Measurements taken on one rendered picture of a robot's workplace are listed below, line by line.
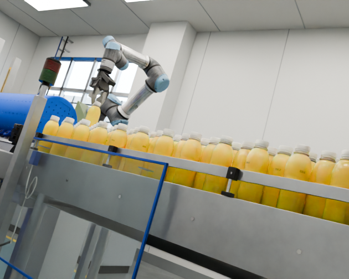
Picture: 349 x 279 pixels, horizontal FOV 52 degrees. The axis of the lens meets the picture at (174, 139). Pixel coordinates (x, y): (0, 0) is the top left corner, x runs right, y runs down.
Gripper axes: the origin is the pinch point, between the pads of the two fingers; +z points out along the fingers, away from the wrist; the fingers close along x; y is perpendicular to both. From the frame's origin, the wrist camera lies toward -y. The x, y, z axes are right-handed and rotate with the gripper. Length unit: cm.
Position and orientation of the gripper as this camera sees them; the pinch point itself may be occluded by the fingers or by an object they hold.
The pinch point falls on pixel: (97, 103)
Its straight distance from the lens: 195.1
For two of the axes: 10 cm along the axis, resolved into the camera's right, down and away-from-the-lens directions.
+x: -5.8, -3.0, -7.6
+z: -2.7, 9.5, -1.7
